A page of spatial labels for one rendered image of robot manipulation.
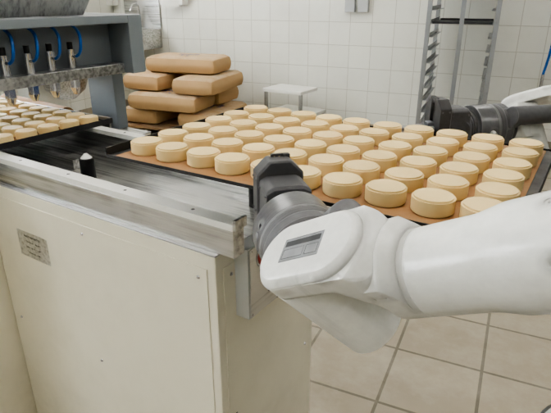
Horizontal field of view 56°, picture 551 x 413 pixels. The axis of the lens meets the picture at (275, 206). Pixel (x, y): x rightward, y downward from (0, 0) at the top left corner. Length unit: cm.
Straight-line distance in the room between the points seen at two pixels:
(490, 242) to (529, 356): 186
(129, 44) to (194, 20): 410
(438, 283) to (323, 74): 476
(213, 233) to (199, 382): 32
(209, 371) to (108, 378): 34
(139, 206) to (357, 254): 63
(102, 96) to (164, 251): 89
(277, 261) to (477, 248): 16
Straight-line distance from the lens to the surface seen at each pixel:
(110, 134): 143
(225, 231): 82
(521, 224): 32
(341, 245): 37
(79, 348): 131
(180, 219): 88
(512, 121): 104
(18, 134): 141
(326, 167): 71
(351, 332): 45
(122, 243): 100
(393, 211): 61
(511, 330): 229
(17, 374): 160
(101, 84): 172
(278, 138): 83
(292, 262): 40
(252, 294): 91
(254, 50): 534
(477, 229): 34
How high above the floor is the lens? 123
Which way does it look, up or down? 22 degrees down
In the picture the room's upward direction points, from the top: straight up
